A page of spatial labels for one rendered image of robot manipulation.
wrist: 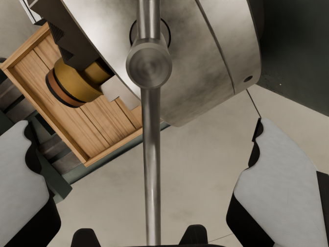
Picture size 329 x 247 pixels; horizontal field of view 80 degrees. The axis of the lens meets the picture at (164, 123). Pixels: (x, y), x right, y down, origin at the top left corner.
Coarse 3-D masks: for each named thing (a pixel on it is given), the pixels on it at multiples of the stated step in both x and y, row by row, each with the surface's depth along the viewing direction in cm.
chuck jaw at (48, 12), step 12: (36, 0) 19; (48, 0) 19; (60, 0) 20; (36, 12) 20; (48, 12) 20; (60, 12) 21; (48, 24) 25; (60, 24) 22; (72, 24) 22; (60, 36) 23; (72, 36) 24; (84, 36) 25; (60, 48) 28; (72, 48) 25; (84, 48) 26; (72, 60) 27; (84, 60) 28
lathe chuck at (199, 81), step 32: (64, 0) 16; (96, 0) 15; (128, 0) 15; (192, 0) 15; (96, 32) 16; (128, 32) 16; (192, 32) 16; (192, 64) 18; (224, 64) 19; (160, 96) 20; (192, 96) 21; (224, 96) 24
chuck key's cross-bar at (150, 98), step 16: (144, 0) 9; (160, 0) 9; (144, 16) 9; (160, 16) 10; (144, 32) 10; (160, 32) 10; (144, 96) 12; (144, 112) 12; (144, 128) 13; (144, 144) 13; (160, 144) 14; (144, 160) 14; (160, 160) 14; (144, 176) 14; (160, 176) 14; (160, 192) 15; (160, 208) 15; (160, 224) 16; (160, 240) 16
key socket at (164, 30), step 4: (136, 24) 16; (164, 24) 16; (132, 28) 16; (136, 28) 16; (164, 28) 16; (132, 32) 16; (136, 32) 16; (164, 32) 16; (168, 32) 16; (132, 36) 16; (164, 36) 16; (168, 36) 17; (132, 40) 17; (168, 40) 17; (132, 44) 17; (168, 44) 17
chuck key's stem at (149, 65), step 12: (132, 48) 9; (144, 48) 9; (156, 48) 9; (132, 60) 9; (144, 60) 9; (156, 60) 9; (168, 60) 9; (132, 72) 9; (144, 72) 9; (156, 72) 9; (168, 72) 9; (144, 84) 10; (156, 84) 10
